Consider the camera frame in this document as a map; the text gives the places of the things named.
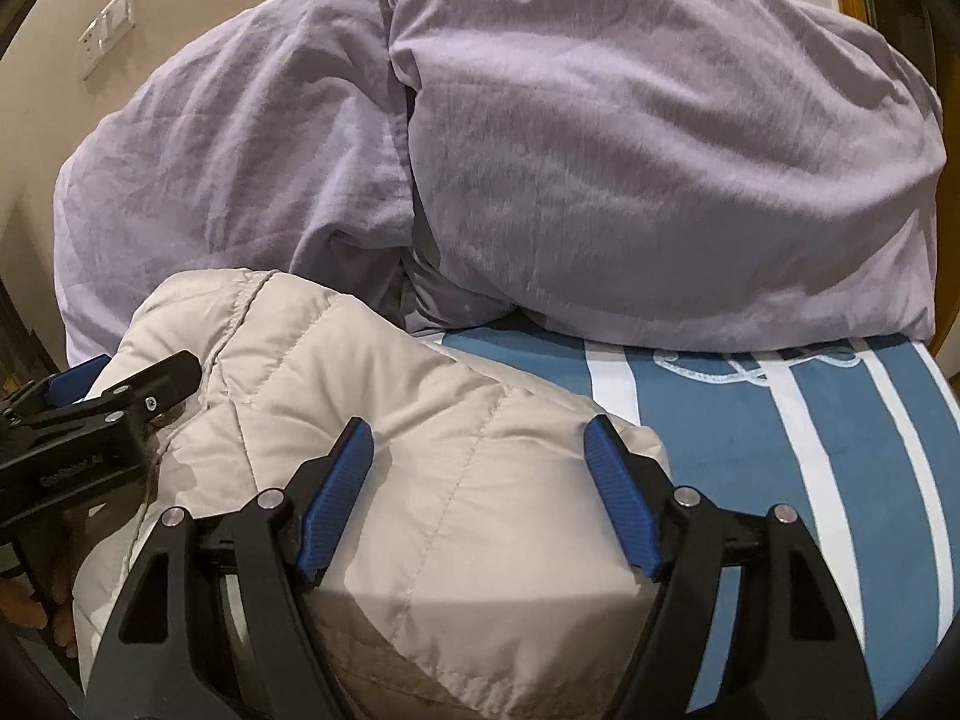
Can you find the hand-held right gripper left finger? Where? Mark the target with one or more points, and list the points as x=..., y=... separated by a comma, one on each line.
x=336, y=496

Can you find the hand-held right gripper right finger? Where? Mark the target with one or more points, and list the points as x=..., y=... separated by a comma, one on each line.
x=616, y=496

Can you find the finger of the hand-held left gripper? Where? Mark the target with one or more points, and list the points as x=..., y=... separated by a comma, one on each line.
x=154, y=382
x=75, y=379

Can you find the beige puffer jacket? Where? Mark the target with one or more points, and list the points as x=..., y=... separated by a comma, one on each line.
x=420, y=465

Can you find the person's left hand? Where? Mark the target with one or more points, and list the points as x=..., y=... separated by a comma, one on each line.
x=34, y=600

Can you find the blue white striped bed sheet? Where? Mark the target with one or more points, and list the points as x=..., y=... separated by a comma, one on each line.
x=787, y=465

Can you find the lavender duvet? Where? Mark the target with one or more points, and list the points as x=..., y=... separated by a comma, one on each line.
x=600, y=165

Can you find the white wall switch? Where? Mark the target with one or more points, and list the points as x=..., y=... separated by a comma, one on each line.
x=106, y=31

